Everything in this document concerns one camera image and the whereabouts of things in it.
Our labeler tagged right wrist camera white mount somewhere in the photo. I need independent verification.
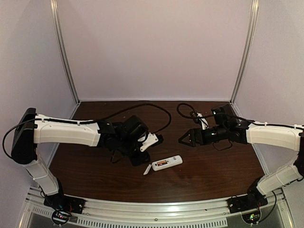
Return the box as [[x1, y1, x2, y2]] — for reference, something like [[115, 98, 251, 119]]
[[190, 111, 209, 130]]

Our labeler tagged white battery cover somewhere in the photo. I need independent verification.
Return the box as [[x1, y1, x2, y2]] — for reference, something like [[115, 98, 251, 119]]
[[143, 164, 152, 175]]

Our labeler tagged white remote control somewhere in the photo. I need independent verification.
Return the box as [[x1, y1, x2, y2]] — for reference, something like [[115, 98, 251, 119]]
[[152, 155, 183, 171]]

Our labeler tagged aluminium frame post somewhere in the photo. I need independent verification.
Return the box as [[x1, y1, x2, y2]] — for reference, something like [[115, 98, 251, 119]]
[[230, 0, 259, 104], [50, 0, 80, 104]]

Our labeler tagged right aluminium frame post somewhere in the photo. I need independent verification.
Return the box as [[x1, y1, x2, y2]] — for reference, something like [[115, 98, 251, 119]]
[[230, 0, 259, 104]]

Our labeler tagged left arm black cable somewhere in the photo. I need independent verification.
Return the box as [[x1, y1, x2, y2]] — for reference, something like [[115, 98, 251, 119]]
[[95, 104, 172, 136]]

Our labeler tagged orange AA battery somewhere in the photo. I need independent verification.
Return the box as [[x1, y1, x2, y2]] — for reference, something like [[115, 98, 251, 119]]
[[157, 160, 168, 166]]

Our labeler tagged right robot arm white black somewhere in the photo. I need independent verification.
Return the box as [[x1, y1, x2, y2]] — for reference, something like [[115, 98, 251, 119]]
[[178, 104, 304, 205]]

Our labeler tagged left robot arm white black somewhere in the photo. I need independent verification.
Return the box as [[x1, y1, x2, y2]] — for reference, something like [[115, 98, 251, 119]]
[[5, 108, 159, 208]]

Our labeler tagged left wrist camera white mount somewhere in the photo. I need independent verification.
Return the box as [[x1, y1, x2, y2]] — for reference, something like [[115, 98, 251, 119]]
[[138, 133, 163, 152]]

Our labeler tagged curved aluminium front rail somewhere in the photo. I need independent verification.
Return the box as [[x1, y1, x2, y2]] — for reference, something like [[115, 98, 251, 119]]
[[20, 186, 294, 228]]

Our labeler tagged left aluminium frame post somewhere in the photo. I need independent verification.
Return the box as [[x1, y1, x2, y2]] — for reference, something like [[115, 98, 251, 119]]
[[50, 0, 80, 104]]

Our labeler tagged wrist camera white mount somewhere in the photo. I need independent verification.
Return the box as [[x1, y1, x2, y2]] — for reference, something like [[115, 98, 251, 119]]
[[138, 133, 163, 152], [190, 111, 209, 130]]

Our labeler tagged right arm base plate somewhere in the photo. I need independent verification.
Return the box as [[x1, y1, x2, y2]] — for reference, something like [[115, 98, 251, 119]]
[[226, 194, 268, 214]]

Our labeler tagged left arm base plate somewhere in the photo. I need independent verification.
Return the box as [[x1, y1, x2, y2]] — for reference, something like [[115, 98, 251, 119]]
[[44, 194, 85, 214]]

